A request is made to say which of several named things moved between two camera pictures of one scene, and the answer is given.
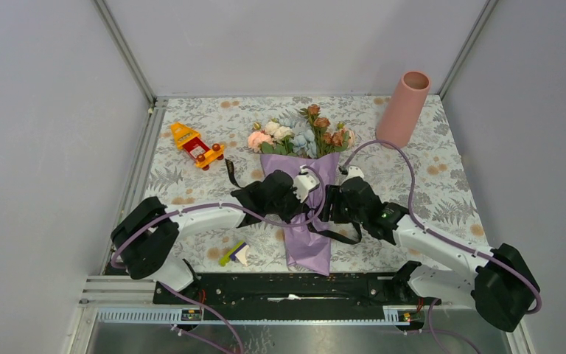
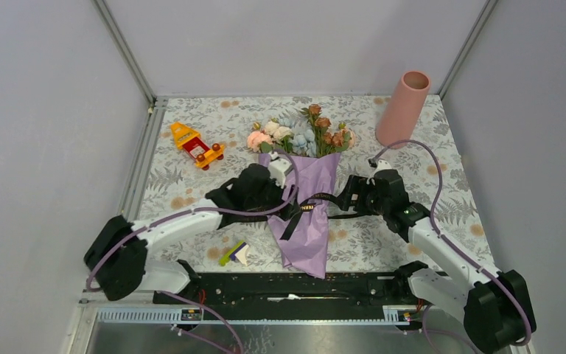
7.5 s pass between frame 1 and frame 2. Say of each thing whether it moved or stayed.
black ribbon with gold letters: moved
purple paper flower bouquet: stayed
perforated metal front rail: stayed
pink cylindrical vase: stayed
